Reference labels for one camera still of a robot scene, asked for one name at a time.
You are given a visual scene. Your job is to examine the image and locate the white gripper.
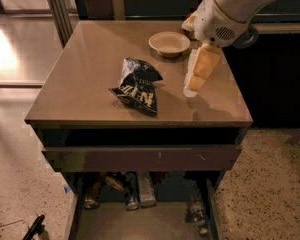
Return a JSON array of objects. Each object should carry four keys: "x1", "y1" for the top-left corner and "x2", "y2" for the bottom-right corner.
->
[{"x1": 181, "y1": 0, "x2": 259, "y2": 98}]

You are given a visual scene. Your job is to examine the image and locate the blue chip bag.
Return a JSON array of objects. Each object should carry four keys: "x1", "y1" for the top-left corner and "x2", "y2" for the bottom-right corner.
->
[{"x1": 109, "y1": 57, "x2": 162, "y2": 115}]

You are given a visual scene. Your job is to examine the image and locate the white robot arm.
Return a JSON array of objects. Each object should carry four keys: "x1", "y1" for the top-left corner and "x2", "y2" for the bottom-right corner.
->
[{"x1": 182, "y1": 0, "x2": 275, "y2": 97}]

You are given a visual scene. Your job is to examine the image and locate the closed top drawer front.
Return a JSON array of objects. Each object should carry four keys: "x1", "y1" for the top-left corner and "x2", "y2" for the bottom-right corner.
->
[{"x1": 42, "y1": 145, "x2": 241, "y2": 172}]

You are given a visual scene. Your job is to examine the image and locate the grey drawer cabinet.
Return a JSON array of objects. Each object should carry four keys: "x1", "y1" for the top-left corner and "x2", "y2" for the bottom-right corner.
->
[{"x1": 25, "y1": 21, "x2": 252, "y2": 240}]

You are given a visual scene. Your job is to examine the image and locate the brown snack bag in drawer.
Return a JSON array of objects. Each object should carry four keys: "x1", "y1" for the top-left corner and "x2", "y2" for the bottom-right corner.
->
[{"x1": 103, "y1": 175, "x2": 124, "y2": 191}]

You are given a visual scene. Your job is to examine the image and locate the silver can in drawer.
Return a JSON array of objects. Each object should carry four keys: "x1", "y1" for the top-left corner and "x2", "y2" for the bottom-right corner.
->
[{"x1": 137, "y1": 172, "x2": 156, "y2": 207}]

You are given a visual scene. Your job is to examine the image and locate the dark can in drawer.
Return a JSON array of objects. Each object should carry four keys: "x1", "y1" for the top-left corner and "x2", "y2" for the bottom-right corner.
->
[{"x1": 125, "y1": 173, "x2": 139, "y2": 211}]

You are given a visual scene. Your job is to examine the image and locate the can in drawer left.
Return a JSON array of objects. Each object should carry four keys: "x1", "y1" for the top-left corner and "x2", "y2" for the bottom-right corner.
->
[{"x1": 84, "y1": 173, "x2": 101, "y2": 210}]

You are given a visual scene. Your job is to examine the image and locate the open middle drawer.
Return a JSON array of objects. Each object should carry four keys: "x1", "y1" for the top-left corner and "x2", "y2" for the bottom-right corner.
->
[{"x1": 68, "y1": 172, "x2": 223, "y2": 240}]

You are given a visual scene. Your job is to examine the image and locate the blue tape piece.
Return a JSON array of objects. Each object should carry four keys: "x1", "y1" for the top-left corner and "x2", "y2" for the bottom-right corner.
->
[{"x1": 63, "y1": 184, "x2": 71, "y2": 193}]

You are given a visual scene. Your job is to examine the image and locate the black tool on floor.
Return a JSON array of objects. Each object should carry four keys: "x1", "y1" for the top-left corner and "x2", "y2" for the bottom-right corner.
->
[{"x1": 22, "y1": 214, "x2": 45, "y2": 240}]

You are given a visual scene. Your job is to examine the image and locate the metal railing frame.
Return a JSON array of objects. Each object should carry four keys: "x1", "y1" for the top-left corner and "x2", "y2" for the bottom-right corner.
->
[{"x1": 48, "y1": 0, "x2": 300, "y2": 43}]

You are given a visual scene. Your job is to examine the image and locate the thin floor cable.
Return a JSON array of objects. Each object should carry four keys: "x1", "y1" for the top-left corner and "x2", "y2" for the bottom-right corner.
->
[{"x1": 0, "y1": 219, "x2": 30, "y2": 229}]

